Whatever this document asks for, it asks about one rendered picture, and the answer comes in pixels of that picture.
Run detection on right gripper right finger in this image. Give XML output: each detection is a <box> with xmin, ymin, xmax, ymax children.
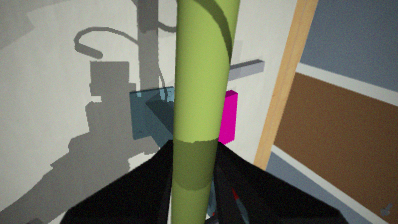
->
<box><xmin>213</xmin><ymin>141</ymin><xmax>349</xmax><ymax>224</ymax></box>

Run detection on grey rectangular bar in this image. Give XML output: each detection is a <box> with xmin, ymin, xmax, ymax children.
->
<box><xmin>228</xmin><ymin>59</ymin><xmax>265</xmax><ymax>81</ymax></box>

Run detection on long green rod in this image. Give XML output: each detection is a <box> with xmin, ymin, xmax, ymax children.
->
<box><xmin>171</xmin><ymin>0</ymin><xmax>240</xmax><ymax>224</ymax></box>

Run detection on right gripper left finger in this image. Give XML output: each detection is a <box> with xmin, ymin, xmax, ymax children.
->
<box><xmin>59</xmin><ymin>140</ymin><xmax>173</xmax><ymax>224</ymax></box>

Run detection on magenta flat block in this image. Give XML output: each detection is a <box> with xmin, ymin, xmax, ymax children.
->
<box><xmin>218</xmin><ymin>90</ymin><xmax>238</xmax><ymax>145</ymax></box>

